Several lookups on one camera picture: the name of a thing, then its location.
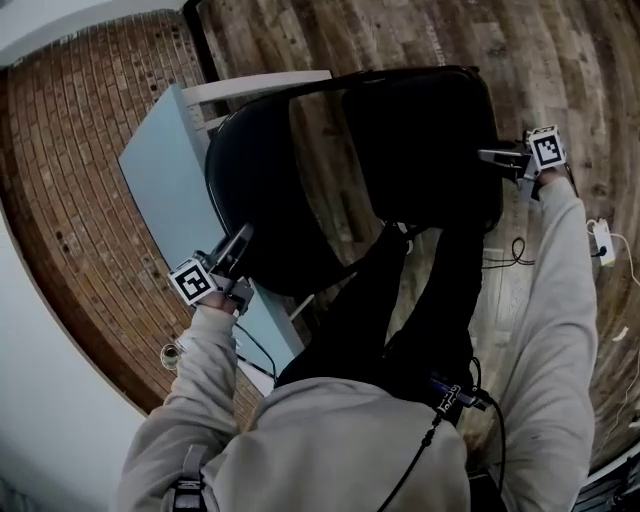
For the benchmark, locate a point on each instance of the white power strip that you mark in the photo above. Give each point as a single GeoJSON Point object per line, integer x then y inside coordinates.
{"type": "Point", "coordinates": [601, 241]}

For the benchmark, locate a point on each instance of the black waist-worn device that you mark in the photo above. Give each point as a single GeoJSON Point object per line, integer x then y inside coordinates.
{"type": "Point", "coordinates": [450, 392]}

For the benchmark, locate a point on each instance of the light blue table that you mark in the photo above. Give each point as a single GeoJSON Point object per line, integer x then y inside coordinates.
{"type": "Point", "coordinates": [160, 165]}

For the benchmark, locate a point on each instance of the person's black trouser legs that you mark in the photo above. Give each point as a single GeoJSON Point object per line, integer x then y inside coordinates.
{"type": "Point", "coordinates": [370, 320]}

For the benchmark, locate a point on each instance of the person's grey hoodie torso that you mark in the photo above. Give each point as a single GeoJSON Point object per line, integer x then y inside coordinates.
{"type": "Point", "coordinates": [325, 440]}

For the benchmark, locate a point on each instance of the person's left forearm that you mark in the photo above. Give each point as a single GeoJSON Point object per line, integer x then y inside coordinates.
{"type": "Point", "coordinates": [205, 350]}

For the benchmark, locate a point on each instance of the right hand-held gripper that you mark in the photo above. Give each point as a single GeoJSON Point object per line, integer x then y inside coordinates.
{"type": "Point", "coordinates": [546, 149]}

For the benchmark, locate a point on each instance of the person's right forearm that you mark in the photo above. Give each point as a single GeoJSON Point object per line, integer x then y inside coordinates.
{"type": "Point", "coordinates": [560, 300]}

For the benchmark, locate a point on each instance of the black chair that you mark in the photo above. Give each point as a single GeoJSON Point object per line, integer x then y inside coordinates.
{"type": "Point", "coordinates": [425, 150]}

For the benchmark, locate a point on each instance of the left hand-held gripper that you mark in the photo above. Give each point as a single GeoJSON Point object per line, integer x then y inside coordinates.
{"type": "Point", "coordinates": [192, 282]}

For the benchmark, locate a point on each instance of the person's white sneaker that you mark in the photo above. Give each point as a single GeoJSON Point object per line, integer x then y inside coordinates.
{"type": "Point", "coordinates": [408, 245]}

